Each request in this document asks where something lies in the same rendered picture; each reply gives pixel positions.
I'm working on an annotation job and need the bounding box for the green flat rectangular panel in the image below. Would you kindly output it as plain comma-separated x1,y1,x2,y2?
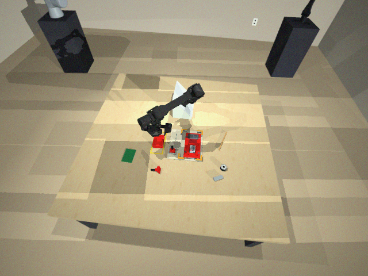
121,149,136,163

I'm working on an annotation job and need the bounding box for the small red block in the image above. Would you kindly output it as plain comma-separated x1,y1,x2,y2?
151,166,161,173

